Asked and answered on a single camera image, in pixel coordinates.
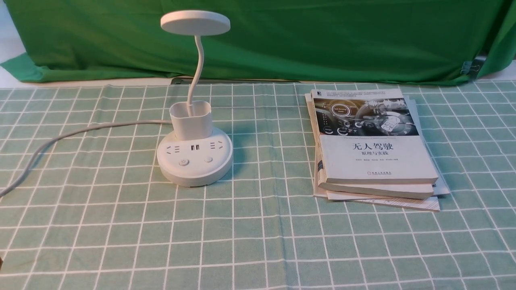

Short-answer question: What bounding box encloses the white desk lamp with sockets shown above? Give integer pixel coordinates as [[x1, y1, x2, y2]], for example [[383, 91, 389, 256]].
[[156, 10, 233, 187]]

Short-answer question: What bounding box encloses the top white paperback book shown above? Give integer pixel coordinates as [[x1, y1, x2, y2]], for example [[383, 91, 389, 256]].
[[311, 89, 439, 185]]

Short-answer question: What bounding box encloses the green checked tablecloth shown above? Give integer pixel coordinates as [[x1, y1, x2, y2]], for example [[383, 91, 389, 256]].
[[0, 81, 516, 290]]

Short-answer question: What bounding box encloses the green backdrop cloth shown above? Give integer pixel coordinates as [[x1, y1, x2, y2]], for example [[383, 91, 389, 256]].
[[1, 0, 515, 85]]

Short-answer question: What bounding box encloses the bottom thin white book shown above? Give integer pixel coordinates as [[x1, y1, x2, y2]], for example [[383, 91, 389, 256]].
[[313, 96, 451, 212]]

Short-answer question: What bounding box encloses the metal binder clip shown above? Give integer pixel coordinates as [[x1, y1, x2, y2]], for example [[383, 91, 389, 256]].
[[460, 56, 486, 80]]

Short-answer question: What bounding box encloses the grey lamp power cable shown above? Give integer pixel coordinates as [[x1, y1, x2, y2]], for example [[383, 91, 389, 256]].
[[0, 120, 173, 198]]

